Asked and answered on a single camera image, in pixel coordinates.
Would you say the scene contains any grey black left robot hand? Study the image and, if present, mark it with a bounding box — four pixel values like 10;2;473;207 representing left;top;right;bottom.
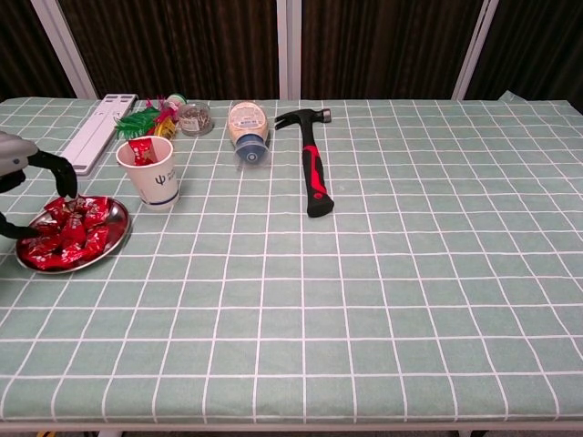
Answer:
0;131;77;240

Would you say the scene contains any white paper cup blue logo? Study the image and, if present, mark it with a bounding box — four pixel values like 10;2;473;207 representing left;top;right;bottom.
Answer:
115;135;179;211

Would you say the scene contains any white folding laptop stand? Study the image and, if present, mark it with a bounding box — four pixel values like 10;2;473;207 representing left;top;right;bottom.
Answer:
56;93;140;177

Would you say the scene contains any green feather shuttlecock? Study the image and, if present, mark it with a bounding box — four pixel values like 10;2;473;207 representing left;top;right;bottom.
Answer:
113;107;160;140

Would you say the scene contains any round stainless steel plate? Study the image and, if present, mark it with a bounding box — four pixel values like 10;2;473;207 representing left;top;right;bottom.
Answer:
15;195;133;275

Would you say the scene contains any pink yellow feather shuttlecock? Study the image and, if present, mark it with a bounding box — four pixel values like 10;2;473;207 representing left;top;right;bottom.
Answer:
145;94;179;137

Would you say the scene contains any clear jar of metal clips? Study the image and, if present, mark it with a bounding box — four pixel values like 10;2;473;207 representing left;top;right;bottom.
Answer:
176;102;215;137

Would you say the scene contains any dark brown curtain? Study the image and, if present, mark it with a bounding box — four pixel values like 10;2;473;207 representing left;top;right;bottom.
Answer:
0;0;583;115

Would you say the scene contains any sauce bottle with blue cap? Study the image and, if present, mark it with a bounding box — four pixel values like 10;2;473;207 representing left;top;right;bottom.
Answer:
227;100;273;170

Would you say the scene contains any red black claw hammer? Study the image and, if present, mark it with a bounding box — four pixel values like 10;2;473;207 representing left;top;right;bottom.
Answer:
273;107;335;219

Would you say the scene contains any green checked tablecloth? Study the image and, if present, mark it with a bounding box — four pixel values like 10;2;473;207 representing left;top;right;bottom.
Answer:
0;90;583;424

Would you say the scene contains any white metal frame post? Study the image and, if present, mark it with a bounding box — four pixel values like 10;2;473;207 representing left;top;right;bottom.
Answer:
451;0;501;101
276;0;303;101
30;0;98;100

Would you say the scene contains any white metal table frame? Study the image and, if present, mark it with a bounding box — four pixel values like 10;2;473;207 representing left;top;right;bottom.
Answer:
0;421;583;437

